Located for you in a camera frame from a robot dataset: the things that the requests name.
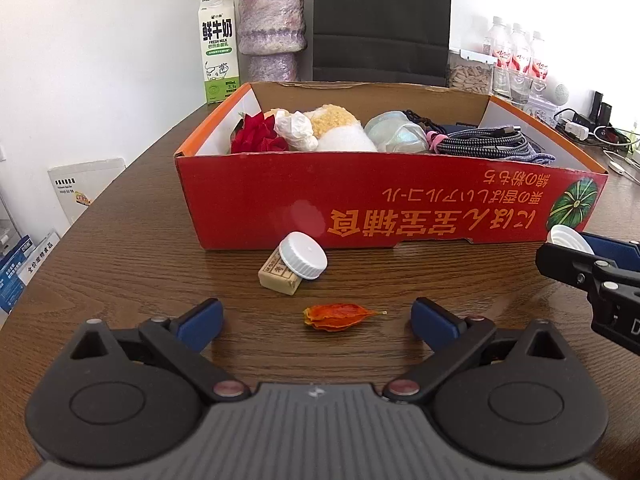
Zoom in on green and white milk carton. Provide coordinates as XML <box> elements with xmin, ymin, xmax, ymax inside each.
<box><xmin>197</xmin><ymin>0</ymin><xmax>243</xmax><ymax>105</ymax></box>

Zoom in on iridescent pearly pouch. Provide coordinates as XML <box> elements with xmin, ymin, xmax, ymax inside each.
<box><xmin>363</xmin><ymin>110</ymin><xmax>431</xmax><ymax>154</ymax></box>

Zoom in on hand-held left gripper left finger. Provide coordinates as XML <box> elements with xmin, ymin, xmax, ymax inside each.
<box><xmin>70</xmin><ymin>297</ymin><xmax>251</xmax><ymax>402</ymax></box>

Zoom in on red cardboard box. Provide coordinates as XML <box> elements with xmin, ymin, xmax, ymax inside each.
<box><xmin>173</xmin><ymin>81</ymin><xmax>610</xmax><ymax>252</ymax></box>

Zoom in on clear glass cup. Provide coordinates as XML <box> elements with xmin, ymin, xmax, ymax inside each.
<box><xmin>492</xmin><ymin>65</ymin><xmax>531</xmax><ymax>106</ymax></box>

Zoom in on clear container of seeds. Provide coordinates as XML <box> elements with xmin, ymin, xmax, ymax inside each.
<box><xmin>446</xmin><ymin>48</ymin><xmax>496</xmax><ymax>95</ymax></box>

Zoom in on red artificial flower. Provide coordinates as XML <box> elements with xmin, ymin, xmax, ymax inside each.
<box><xmin>230</xmin><ymin>112</ymin><xmax>289</xmax><ymax>155</ymax></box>

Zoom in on white tissue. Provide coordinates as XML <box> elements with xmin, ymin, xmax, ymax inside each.
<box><xmin>274</xmin><ymin>110</ymin><xmax>319</xmax><ymax>152</ymax></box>

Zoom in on purple textured vase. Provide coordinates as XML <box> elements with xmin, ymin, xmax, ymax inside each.
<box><xmin>236</xmin><ymin>0</ymin><xmax>307</xmax><ymax>83</ymax></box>

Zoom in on blue and white boxes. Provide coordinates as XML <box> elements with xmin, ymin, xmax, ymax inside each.
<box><xmin>0</xmin><ymin>230</ymin><xmax>61</xmax><ymax>314</ymax></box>

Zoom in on orange dried husk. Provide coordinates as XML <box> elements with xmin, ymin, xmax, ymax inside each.
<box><xmin>302</xmin><ymin>302</ymin><xmax>389</xmax><ymax>334</ymax></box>

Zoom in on white printed tin box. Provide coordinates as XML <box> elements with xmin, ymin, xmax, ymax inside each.
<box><xmin>525</xmin><ymin>92</ymin><xmax>559</xmax><ymax>121</ymax></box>

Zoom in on yellow and white plush toy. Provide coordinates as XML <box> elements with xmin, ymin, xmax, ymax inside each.
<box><xmin>265</xmin><ymin>103</ymin><xmax>379</xmax><ymax>153</ymax></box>

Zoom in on black braided cable pink tie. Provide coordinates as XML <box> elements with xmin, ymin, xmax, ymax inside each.
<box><xmin>425</xmin><ymin>125</ymin><xmax>534</xmax><ymax>159</ymax></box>

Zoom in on white cable with round puck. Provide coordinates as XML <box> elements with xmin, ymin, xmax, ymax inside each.
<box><xmin>602</xmin><ymin>147</ymin><xmax>640</xmax><ymax>184</ymax></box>

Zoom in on black paper bag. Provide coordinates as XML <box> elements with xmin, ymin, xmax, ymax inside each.
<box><xmin>312</xmin><ymin>0</ymin><xmax>454</xmax><ymax>89</ymax></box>

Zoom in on white round speaker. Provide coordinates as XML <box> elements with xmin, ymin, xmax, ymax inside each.
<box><xmin>542</xmin><ymin>82</ymin><xmax>571</xmax><ymax>111</ymax></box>

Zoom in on red label water bottle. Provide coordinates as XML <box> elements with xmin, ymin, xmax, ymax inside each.
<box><xmin>482</xmin><ymin>16</ymin><xmax>511</xmax><ymax>69</ymax></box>
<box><xmin>507</xmin><ymin>22</ymin><xmax>532</xmax><ymax>76</ymax></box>
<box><xmin>527</xmin><ymin>31</ymin><xmax>549</xmax><ymax>81</ymax></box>

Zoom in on small beige block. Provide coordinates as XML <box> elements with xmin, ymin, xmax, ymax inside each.
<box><xmin>258</xmin><ymin>250</ymin><xmax>304</xmax><ymax>295</ymax></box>

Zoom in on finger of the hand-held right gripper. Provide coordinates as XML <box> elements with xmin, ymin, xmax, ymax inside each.
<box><xmin>580</xmin><ymin>232</ymin><xmax>640</xmax><ymax>273</ymax></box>
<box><xmin>535</xmin><ymin>242</ymin><xmax>640</xmax><ymax>330</ymax></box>

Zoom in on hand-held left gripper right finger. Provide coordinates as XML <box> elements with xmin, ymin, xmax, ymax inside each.
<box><xmin>385</xmin><ymin>296</ymin><xmax>565</xmax><ymax>403</ymax></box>

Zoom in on white plastic bottle cap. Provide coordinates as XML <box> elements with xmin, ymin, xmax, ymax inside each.
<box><xmin>278</xmin><ymin>231</ymin><xmax>329</xmax><ymax>280</ymax></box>
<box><xmin>547</xmin><ymin>224</ymin><xmax>596</xmax><ymax>257</ymax></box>

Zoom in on black upright adapters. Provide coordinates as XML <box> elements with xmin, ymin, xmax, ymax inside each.
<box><xmin>589</xmin><ymin>91</ymin><xmax>614</xmax><ymax>124</ymax></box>

